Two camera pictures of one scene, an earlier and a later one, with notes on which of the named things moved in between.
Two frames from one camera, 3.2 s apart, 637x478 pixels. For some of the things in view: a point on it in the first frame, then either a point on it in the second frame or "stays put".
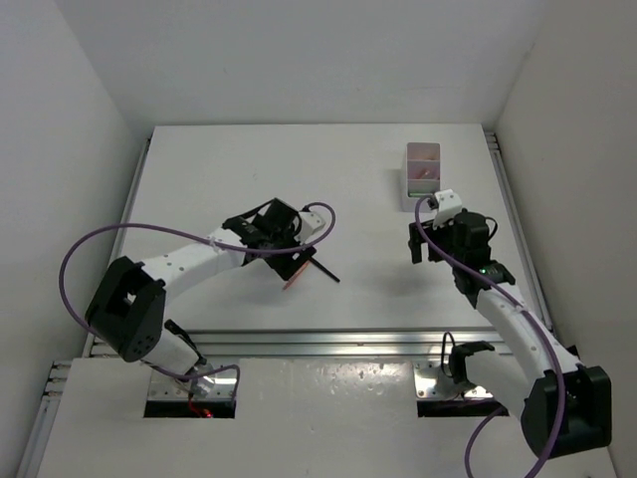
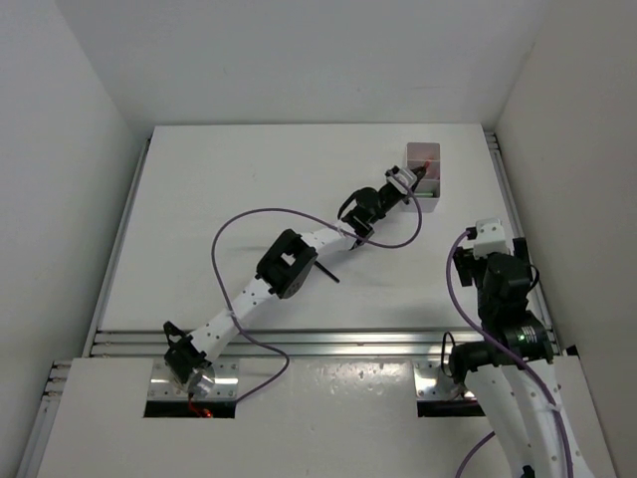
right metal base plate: (431, 382) stays put
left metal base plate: (215, 385) stays put
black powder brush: (329, 274) stays put
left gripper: (287, 264) to (403, 197)
